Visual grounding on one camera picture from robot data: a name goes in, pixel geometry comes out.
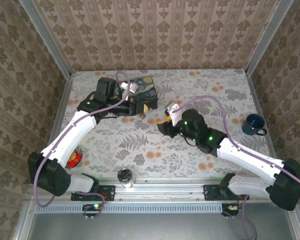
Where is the starry night painted box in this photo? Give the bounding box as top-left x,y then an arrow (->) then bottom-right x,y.
123,76 -> 159,111

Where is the dark blue mug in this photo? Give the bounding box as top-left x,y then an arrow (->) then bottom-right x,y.
241,113 -> 268,137

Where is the clear glass jar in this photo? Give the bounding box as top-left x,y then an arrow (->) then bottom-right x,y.
116,168 -> 136,189

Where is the small electronics board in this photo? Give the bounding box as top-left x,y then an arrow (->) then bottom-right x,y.
82,203 -> 103,213
221,203 -> 241,218

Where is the purple camera cable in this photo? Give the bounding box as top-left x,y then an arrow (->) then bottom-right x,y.
174,94 -> 300,240
33,71 -> 132,219

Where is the aluminium side rail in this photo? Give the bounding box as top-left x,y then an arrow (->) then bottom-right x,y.
12,74 -> 75,240
244,71 -> 300,240

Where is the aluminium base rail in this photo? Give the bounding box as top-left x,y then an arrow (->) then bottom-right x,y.
94,177 -> 226,203

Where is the white slotted cable duct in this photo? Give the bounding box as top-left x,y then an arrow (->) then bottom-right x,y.
34,202 -> 224,215

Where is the aluminium frame post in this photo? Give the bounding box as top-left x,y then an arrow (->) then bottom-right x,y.
244,0 -> 296,77
17,0 -> 73,80

